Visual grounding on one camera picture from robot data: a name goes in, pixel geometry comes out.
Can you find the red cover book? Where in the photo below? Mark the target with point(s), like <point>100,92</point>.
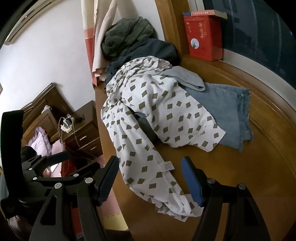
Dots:
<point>208,12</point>

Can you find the wooden headboard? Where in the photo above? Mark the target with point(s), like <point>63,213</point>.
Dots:
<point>46,102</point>

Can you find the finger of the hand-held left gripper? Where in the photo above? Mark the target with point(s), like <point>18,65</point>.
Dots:
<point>78,172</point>
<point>57,157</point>

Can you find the pink foam floor mat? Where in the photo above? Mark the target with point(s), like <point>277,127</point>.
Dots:
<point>113,208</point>

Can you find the wooden nightstand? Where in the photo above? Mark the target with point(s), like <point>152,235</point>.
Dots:
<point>87,129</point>

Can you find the grey-green garment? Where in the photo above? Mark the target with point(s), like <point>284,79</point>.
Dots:
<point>124,34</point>

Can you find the white diamond-print pants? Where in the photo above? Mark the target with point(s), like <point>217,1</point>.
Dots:
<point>150,92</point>

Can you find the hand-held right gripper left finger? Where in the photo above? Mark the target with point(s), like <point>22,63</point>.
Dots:
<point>108,180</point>

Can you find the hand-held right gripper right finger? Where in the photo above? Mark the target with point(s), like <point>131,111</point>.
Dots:
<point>192,183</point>

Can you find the dark navy garment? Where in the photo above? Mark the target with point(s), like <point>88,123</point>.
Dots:
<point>152,49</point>

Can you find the white frame window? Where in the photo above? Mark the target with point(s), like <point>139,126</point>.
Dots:
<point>254,34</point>

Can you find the red box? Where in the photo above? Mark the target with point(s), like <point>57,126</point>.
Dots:
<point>203,32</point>

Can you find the light blue jeans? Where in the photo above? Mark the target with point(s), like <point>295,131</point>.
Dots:
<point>222,104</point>

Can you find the red blanket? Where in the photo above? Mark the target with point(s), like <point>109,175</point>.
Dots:
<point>69,166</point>

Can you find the pink white curtain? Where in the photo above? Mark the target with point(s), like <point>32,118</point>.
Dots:
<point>101,34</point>

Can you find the beige air conditioner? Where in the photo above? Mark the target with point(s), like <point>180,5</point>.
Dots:
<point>16,34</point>

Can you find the purple ruffled pillow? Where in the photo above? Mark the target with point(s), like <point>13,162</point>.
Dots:
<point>40,141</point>

